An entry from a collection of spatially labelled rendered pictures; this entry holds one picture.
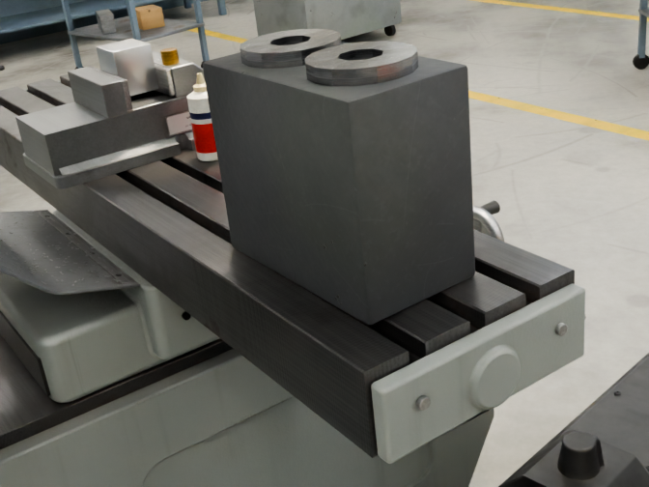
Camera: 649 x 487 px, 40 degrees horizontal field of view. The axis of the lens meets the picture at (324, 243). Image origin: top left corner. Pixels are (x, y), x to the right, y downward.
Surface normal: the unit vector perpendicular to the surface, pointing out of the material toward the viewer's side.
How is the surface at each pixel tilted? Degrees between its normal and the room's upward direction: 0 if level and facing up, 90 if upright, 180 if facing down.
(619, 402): 0
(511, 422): 0
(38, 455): 90
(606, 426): 0
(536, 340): 90
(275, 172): 90
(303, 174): 90
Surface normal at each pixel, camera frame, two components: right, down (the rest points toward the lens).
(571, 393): -0.11, -0.90
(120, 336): 0.57, 0.29
